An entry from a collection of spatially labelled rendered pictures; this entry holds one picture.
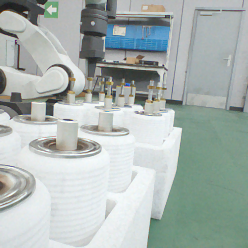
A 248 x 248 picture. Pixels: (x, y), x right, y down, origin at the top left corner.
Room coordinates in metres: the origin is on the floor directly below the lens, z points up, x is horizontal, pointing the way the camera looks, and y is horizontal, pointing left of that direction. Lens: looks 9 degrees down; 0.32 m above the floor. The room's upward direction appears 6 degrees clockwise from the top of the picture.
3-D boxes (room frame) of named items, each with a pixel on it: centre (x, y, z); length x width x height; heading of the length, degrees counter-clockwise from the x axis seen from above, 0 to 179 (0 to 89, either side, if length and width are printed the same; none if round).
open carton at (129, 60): (5.62, -0.07, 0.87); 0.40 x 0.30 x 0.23; 61
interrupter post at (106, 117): (0.37, 0.03, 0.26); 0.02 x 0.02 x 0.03
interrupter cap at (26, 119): (0.40, 0.14, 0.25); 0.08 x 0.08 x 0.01
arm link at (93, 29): (0.84, 0.13, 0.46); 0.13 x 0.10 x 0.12; 30
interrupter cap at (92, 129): (0.37, 0.03, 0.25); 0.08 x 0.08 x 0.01
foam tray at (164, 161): (0.81, 0.02, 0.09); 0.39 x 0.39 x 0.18; 73
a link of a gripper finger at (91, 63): (0.83, 0.12, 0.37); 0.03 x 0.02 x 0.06; 120
